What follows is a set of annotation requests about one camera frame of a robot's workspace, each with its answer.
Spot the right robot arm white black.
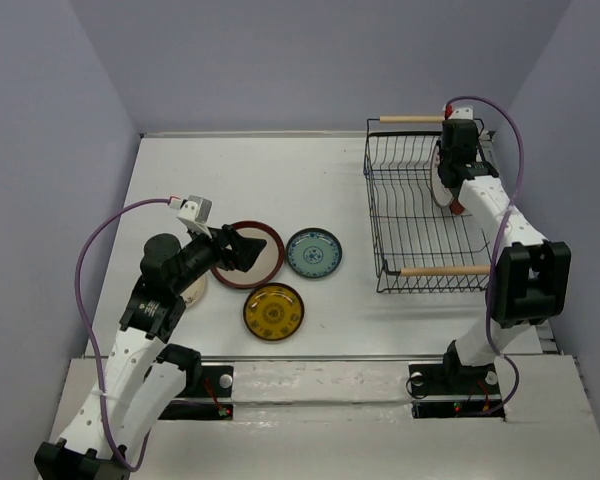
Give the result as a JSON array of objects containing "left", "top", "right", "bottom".
[{"left": 431, "top": 118, "right": 571, "bottom": 392}]

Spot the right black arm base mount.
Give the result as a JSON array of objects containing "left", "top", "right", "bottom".
[{"left": 405, "top": 363, "right": 505, "bottom": 419}]

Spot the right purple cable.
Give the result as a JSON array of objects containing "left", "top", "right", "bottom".
[{"left": 447, "top": 95, "right": 526, "bottom": 416}]

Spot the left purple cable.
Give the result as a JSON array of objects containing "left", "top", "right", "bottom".
[{"left": 74, "top": 198, "right": 174, "bottom": 472}]

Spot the dark red rimmed beige plate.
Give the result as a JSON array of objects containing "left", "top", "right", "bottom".
[{"left": 211, "top": 220, "right": 285, "bottom": 290}]

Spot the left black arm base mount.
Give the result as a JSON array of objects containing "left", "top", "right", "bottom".
[{"left": 159, "top": 364, "right": 234, "bottom": 421}]

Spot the cream translucent plate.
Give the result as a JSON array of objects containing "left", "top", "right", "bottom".
[{"left": 181, "top": 275, "right": 207, "bottom": 309}]

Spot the purple cable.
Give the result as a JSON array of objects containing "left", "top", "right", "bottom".
[
  {"left": 74, "top": 198, "right": 174, "bottom": 472},
  {"left": 447, "top": 95, "right": 526, "bottom": 416}
]

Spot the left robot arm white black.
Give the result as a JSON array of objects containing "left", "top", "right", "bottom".
[{"left": 34, "top": 225, "right": 266, "bottom": 479}]

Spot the black wire dish rack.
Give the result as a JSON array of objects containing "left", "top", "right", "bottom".
[{"left": 363, "top": 118, "right": 491, "bottom": 293}]

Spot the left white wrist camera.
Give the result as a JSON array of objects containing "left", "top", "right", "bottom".
[{"left": 168, "top": 196, "right": 212, "bottom": 237}]

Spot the yellow black patterned plate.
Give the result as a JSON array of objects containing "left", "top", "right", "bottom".
[{"left": 242, "top": 282, "right": 306, "bottom": 342}]

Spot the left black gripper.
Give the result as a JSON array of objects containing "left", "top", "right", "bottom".
[{"left": 171, "top": 220, "right": 266, "bottom": 294}]

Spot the blue white floral small plate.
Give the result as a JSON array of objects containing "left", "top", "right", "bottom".
[{"left": 285, "top": 227, "right": 343, "bottom": 279}]

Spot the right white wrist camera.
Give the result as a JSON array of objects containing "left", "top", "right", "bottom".
[{"left": 444, "top": 102, "right": 474, "bottom": 120}]

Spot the white plate orange sunburst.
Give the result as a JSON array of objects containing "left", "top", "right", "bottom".
[{"left": 429, "top": 144, "right": 454, "bottom": 208}]

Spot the red teal floral plate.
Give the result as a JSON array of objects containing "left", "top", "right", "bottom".
[{"left": 448, "top": 199, "right": 465, "bottom": 216}]

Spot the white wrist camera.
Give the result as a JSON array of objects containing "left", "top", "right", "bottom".
[
  {"left": 444, "top": 102, "right": 474, "bottom": 120},
  {"left": 168, "top": 196, "right": 212, "bottom": 237}
]

